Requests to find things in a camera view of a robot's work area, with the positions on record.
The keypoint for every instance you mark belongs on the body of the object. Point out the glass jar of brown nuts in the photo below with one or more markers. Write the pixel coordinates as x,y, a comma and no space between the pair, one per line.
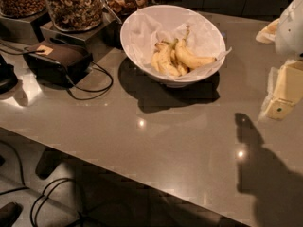
21,8

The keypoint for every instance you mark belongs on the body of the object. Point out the black box device with tag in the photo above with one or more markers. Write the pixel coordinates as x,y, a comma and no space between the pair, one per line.
58,64

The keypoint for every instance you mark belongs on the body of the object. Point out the single yellow banana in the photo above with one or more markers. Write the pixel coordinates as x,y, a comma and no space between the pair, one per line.
186,57

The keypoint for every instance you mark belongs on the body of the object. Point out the dark metal jar stand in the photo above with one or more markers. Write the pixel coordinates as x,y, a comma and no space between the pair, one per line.
23,30
98,41

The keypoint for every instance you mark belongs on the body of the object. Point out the dark shoe on floor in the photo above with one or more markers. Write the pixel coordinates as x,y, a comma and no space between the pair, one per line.
9,214

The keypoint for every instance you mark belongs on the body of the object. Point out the white ceramic bowl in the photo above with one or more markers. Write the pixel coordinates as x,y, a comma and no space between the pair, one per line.
147,26

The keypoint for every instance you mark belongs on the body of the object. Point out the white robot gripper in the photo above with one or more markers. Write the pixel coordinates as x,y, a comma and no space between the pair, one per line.
291,28

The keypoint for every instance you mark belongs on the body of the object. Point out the black round object left edge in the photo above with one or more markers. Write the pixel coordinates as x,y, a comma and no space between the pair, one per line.
8,78

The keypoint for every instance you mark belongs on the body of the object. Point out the white paper bowl liner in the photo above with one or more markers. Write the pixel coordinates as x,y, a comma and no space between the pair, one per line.
173,45

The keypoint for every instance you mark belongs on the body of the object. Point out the yellow banana bunch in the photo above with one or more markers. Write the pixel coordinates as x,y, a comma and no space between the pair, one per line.
164,60

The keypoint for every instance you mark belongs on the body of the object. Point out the glass jar of mixed nuts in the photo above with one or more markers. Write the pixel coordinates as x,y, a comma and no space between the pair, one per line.
75,15

